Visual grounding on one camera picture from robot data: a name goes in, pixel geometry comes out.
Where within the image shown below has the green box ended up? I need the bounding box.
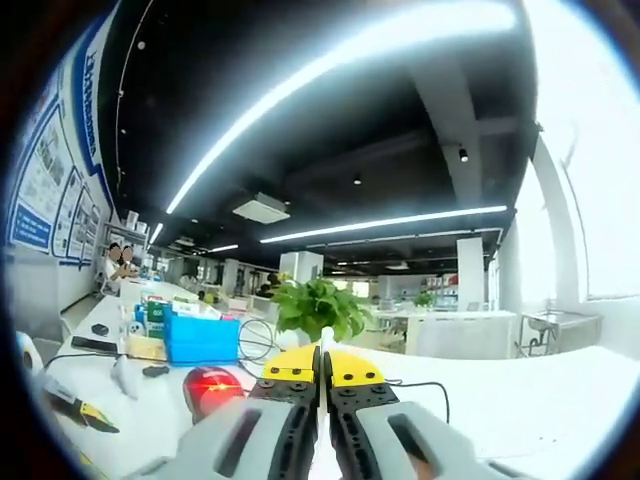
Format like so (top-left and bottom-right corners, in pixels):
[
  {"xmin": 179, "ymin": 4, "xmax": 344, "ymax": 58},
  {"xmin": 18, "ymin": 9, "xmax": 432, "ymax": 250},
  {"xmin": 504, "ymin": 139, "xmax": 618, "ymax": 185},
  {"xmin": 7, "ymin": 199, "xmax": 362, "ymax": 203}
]
[{"xmin": 146, "ymin": 298, "xmax": 167, "ymax": 337}]

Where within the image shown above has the ceiling air conditioner panel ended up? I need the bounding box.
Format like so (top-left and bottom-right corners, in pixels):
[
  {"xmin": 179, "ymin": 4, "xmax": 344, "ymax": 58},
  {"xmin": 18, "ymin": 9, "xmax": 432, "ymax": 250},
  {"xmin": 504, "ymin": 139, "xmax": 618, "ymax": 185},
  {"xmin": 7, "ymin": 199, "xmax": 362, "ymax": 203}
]
[{"xmin": 232, "ymin": 192, "xmax": 292, "ymax": 225}]

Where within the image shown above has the white partition screen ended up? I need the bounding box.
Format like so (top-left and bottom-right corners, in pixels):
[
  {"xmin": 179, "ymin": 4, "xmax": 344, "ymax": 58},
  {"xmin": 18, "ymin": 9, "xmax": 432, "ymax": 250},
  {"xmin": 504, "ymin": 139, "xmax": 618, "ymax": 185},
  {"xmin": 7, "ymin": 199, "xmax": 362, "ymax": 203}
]
[{"xmin": 405, "ymin": 310, "xmax": 516, "ymax": 359}]

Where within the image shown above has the long curved ceiling light strip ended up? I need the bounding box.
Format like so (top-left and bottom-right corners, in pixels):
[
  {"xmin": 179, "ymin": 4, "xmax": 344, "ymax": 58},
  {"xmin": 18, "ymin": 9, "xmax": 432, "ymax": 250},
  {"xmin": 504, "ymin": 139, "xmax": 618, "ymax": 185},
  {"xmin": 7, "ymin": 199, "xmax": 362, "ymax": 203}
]
[{"xmin": 164, "ymin": 0, "xmax": 516, "ymax": 216}]

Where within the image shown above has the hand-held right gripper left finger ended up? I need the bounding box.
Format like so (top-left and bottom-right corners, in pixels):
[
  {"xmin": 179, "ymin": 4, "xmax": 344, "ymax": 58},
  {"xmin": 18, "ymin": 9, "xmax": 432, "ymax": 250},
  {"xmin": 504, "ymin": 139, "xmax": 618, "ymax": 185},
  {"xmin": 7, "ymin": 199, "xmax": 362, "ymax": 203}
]
[{"xmin": 124, "ymin": 342, "xmax": 321, "ymax": 480}]

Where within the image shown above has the straight ceiling light strip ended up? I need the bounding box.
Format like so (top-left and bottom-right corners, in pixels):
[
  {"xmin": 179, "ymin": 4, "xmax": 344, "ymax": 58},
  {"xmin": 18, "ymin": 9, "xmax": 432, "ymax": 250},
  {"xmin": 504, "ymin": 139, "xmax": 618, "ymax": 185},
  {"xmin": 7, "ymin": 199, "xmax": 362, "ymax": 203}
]
[{"xmin": 259, "ymin": 204, "xmax": 509, "ymax": 245}]

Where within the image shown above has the thin black cable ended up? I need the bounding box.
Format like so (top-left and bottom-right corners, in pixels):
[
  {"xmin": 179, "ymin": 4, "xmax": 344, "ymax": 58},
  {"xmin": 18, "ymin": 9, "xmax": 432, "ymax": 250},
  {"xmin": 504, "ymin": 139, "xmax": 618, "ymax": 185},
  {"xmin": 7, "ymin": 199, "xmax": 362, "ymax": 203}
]
[{"xmin": 42, "ymin": 351, "xmax": 132, "ymax": 372}]

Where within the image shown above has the black remote control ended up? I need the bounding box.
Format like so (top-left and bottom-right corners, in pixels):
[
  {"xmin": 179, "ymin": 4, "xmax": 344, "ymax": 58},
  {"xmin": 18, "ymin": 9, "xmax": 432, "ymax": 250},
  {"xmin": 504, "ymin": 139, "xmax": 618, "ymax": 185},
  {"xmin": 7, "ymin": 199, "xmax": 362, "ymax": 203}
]
[{"xmin": 71, "ymin": 335, "xmax": 120, "ymax": 354}]

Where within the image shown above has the blue white wall poster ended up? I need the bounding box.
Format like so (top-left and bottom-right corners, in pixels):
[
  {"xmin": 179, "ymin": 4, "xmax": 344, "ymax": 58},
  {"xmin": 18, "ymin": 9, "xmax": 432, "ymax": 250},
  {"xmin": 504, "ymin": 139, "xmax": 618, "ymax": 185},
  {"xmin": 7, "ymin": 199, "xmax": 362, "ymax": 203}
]
[{"xmin": 4, "ymin": 29, "xmax": 116, "ymax": 269}]

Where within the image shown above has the blue plastic bin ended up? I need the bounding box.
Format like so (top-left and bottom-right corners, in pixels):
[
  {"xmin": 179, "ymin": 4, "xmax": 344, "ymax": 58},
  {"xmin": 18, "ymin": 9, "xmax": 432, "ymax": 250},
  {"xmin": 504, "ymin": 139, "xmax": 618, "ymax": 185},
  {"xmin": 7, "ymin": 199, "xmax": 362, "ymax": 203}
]
[{"xmin": 162, "ymin": 302, "xmax": 242, "ymax": 365}]

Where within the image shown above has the wall shelf with boxes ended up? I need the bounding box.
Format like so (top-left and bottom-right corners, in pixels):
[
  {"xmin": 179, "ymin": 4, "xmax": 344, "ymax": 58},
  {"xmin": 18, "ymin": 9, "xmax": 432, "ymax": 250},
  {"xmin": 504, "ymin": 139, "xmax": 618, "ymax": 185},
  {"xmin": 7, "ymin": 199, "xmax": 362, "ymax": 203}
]
[{"xmin": 102, "ymin": 209, "xmax": 151, "ymax": 251}]

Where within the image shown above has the white table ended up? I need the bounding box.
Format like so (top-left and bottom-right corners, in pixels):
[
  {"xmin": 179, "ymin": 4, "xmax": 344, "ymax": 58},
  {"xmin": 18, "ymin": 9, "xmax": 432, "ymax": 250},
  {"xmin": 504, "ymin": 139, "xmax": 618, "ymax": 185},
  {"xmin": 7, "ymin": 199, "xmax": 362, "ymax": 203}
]
[{"xmin": 27, "ymin": 319, "xmax": 631, "ymax": 480}]

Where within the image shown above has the distant display shelf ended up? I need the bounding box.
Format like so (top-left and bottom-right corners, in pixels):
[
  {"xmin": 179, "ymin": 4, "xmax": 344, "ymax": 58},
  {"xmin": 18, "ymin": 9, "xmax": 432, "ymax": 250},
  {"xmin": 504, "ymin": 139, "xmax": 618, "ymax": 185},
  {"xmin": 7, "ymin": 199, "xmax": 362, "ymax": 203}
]
[{"xmin": 419, "ymin": 273, "xmax": 460, "ymax": 311}]

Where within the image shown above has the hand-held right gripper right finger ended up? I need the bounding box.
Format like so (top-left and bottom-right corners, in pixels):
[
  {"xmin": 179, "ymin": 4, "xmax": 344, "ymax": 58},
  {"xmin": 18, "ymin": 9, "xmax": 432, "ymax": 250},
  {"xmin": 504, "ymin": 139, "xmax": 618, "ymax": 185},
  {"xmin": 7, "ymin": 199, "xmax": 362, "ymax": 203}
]
[{"xmin": 322, "ymin": 349, "xmax": 541, "ymax": 480}]

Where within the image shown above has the steel sink with faucet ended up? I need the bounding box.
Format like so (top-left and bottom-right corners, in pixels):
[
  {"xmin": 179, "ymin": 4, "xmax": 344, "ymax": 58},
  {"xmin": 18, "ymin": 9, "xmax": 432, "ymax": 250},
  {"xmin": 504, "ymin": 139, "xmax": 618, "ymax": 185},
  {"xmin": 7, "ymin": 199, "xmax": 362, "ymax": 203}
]
[{"xmin": 519, "ymin": 299, "xmax": 604, "ymax": 359}]

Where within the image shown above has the potted green plant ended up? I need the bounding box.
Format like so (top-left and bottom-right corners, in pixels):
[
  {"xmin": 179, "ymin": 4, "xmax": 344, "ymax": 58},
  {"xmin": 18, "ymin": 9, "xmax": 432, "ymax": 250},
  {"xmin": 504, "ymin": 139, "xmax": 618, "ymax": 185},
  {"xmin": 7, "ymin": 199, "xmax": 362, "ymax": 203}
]
[{"xmin": 269, "ymin": 277, "xmax": 374, "ymax": 351}]

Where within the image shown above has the black barcode scanner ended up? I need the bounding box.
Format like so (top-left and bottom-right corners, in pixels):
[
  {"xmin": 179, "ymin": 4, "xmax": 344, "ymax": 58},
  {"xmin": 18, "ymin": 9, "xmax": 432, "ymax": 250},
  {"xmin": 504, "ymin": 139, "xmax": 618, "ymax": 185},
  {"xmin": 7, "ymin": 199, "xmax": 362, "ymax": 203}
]
[{"xmin": 182, "ymin": 365, "xmax": 247, "ymax": 426}]

